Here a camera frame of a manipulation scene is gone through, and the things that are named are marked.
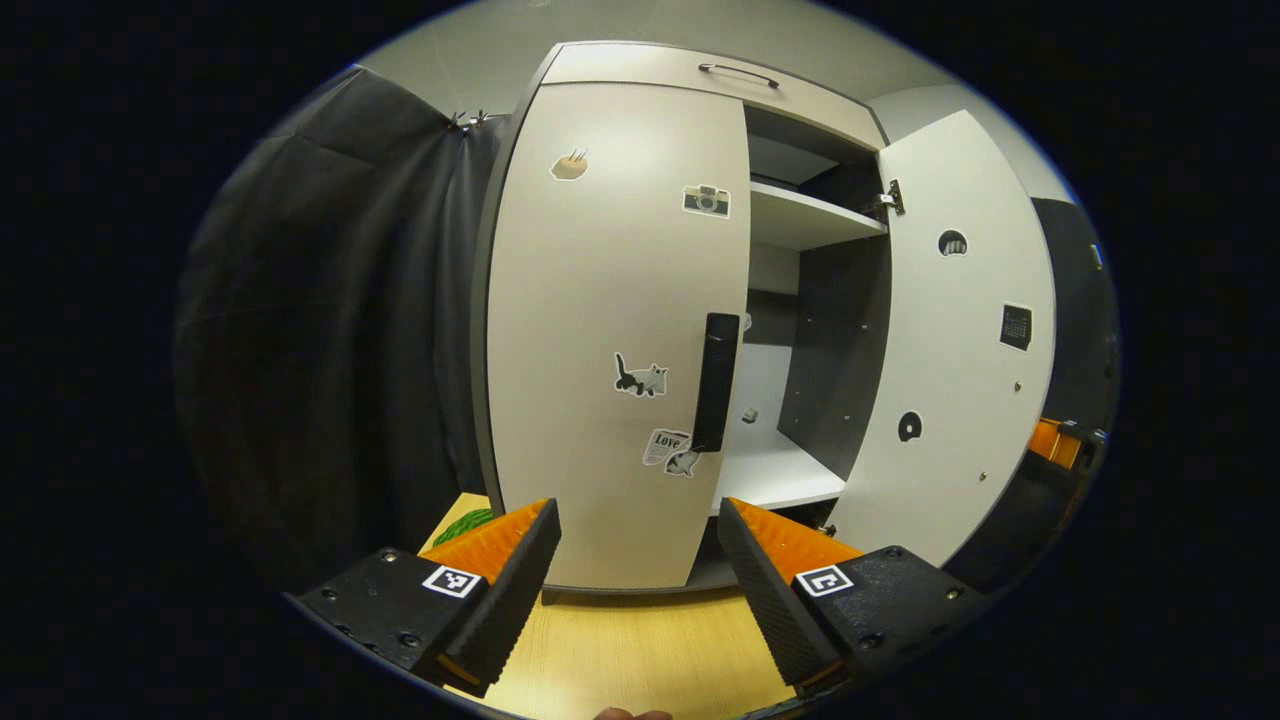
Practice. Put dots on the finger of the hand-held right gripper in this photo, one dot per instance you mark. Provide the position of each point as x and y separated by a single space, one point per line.
1055 443

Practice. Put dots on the grey cabinet door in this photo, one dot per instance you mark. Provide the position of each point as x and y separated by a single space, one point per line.
950 400
600 300

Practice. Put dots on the white cabinet shelf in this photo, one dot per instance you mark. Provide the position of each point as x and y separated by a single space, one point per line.
775 470
800 215

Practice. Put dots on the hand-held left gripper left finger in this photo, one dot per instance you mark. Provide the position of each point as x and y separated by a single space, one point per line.
510 600

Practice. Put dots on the grey double-door shoe cabinet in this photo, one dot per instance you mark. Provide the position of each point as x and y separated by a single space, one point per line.
840 330

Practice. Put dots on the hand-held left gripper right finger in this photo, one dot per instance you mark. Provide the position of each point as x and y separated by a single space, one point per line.
765 600

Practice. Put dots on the grey cabinet drawer front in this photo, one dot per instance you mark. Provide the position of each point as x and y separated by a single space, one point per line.
640 68

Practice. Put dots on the green striped object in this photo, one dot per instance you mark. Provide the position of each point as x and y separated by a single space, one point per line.
462 527

